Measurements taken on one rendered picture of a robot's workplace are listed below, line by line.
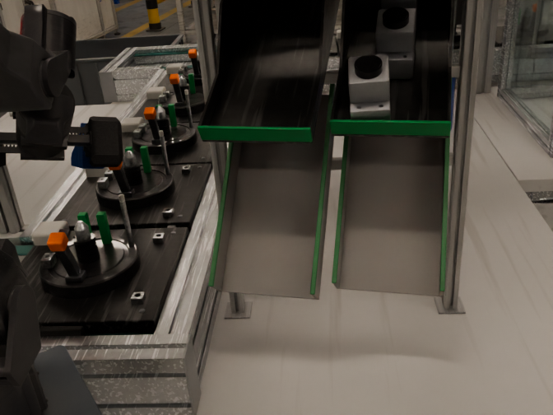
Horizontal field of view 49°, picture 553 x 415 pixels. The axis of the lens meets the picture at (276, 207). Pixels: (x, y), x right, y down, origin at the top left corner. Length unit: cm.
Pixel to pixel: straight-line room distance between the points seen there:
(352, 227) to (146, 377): 32
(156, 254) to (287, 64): 35
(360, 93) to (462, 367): 40
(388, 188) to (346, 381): 26
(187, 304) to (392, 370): 29
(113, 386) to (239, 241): 24
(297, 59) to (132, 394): 46
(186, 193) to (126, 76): 100
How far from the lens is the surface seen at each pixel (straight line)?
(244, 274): 79
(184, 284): 87
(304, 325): 93
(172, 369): 76
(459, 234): 90
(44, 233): 102
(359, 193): 81
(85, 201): 114
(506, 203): 129
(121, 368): 78
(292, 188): 80
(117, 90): 208
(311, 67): 78
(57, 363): 63
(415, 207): 80
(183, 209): 105
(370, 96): 68
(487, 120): 172
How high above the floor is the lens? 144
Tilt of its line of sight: 28 degrees down
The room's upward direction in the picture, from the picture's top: 4 degrees counter-clockwise
